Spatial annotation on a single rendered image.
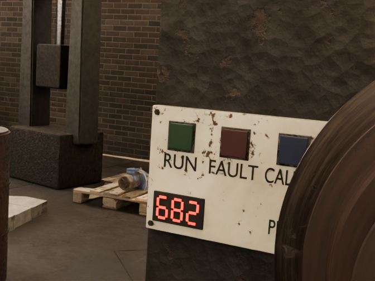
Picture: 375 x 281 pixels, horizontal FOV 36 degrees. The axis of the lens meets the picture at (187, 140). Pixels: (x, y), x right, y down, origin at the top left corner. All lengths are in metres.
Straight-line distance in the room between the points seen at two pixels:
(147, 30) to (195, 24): 6.96
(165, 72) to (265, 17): 0.16
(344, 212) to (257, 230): 0.23
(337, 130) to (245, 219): 0.24
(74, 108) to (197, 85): 5.11
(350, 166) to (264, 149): 0.20
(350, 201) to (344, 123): 0.08
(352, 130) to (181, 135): 0.29
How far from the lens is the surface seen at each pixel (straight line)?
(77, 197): 5.39
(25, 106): 6.47
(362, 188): 0.56
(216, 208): 0.80
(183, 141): 0.80
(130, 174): 5.27
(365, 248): 0.52
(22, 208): 4.77
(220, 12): 0.80
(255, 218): 0.78
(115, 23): 8.05
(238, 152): 0.77
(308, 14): 0.76
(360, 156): 0.58
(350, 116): 0.59
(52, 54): 6.11
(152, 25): 7.74
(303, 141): 0.74
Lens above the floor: 1.30
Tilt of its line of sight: 7 degrees down
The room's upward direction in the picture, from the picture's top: 4 degrees clockwise
